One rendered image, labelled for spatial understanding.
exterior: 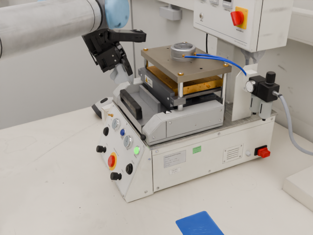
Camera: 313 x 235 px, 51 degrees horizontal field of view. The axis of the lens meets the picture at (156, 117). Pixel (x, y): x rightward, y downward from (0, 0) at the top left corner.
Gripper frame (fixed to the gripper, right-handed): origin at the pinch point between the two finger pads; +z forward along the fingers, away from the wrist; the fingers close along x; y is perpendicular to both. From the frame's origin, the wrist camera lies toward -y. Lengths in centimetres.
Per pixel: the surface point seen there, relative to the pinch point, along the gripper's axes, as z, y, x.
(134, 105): 4.4, 3.7, 5.5
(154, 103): 7.6, -2.1, 5.5
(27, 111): 53, 50, -134
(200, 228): 30.7, 7.2, 34.9
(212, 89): 10.9, -19.4, 11.0
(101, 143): 22.8, 17.9, -12.6
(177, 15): 20, -53, -75
